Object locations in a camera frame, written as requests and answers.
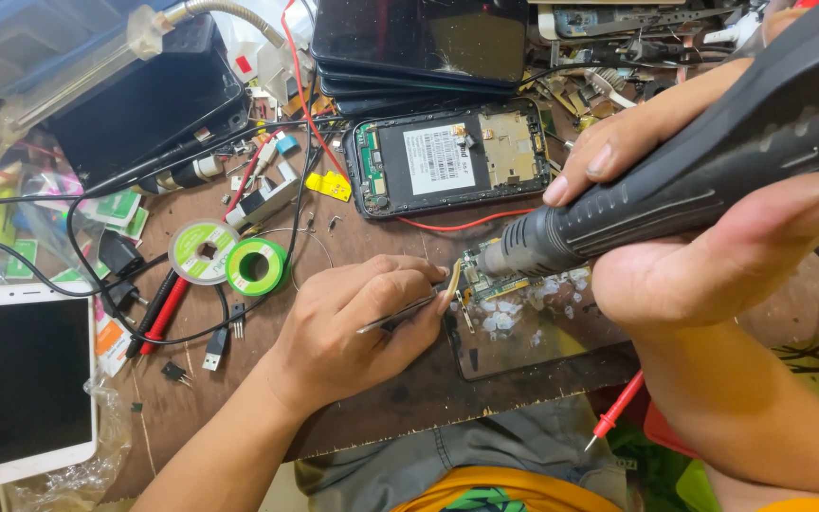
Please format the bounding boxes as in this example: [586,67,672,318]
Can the person's right hand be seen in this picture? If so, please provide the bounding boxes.
[543,60,819,337]

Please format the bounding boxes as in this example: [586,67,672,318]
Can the person's left hand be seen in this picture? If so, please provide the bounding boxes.
[266,254,454,422]

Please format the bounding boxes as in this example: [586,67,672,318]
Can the metal tweezers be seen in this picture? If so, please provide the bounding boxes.
[356,283,455,335]

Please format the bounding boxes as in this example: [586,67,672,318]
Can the black hot air gun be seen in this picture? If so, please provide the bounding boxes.
[477,0,819,280]

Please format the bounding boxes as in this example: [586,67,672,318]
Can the white charger adapter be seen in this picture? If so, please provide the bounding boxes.
[224,176,302,230]

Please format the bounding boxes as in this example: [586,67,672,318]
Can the yellow plastic piece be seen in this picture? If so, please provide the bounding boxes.
[304,170,353,203]

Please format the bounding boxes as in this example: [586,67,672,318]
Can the red multimeter probe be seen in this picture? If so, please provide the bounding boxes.
[138,275,191,357]
[583,369,646,453]

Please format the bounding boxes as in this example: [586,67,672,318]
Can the black transistor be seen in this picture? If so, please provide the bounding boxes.
[160,360,193,389]

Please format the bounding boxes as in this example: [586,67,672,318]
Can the red plastic item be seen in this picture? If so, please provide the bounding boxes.
[642,401,701,460]

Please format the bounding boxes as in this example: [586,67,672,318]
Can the person's grey trousers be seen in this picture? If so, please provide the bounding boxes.
[293,394,639,512]

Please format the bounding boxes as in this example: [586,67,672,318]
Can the black multimeter probe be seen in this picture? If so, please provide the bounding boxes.
[124,268,180,359]

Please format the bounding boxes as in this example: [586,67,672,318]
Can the black glass work plate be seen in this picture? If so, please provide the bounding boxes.
[444,266,639,382]

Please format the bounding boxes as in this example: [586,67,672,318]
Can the green phone circuit board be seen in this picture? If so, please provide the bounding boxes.
[458,238,590,308]

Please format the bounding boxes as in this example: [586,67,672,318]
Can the person's yellow shirt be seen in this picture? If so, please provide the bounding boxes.
[390,465,625,512]

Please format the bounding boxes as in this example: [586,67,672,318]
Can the green plastic bag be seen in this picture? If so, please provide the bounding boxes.
[607,420,725,512]

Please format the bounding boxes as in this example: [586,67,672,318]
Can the black power plug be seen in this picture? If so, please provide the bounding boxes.
[100,280,149,322]

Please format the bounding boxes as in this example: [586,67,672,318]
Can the black tool with white tape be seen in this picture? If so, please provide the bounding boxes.
[135,152,227,196]

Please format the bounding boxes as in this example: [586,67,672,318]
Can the opened black phone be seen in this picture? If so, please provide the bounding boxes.
[343,97,553,219]

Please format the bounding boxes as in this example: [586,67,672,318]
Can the orange white packet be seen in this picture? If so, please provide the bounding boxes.
[92,316,134,378]

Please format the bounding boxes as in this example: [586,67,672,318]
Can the green white sticker card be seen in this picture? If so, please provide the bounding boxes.
[124,205,149,240]
[5,239,39,280]
[50,259,111,284]
[85,188,142,228]

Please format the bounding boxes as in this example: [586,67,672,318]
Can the black charger adapter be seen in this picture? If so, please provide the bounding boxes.
[98,229,146,277]

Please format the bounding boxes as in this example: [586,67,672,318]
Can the heap of phone parts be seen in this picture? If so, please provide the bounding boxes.
[529,0,767,137]

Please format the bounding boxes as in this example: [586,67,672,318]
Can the clear plastic bag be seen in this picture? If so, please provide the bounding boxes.
[3,375,135,512]

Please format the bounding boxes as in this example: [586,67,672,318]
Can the black soldering iron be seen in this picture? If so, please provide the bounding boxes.
[81,137,206,198]

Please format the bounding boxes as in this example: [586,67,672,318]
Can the white paper with red sticker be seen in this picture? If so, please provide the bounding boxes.
[227,41,270,84]

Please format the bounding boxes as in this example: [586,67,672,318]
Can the black box device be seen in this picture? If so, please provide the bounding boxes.
[45,13,251,192]

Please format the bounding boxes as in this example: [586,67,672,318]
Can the white smartphone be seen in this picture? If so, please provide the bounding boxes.
[0,280,100,492]

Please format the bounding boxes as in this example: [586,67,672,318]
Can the clear plastic container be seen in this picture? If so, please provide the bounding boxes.
[0,0,177,132]

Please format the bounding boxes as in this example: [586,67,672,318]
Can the green solder wire spool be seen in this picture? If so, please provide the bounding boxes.
[225,237,290,297]

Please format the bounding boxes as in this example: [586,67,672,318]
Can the thin bare wire loop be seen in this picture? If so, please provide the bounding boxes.
[252,227,335,293]

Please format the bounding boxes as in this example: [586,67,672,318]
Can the black usb cable plug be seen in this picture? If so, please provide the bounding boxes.
[201,284,231,373]

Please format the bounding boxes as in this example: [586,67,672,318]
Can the white solder wire spool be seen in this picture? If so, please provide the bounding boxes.
[167,218,242,286]

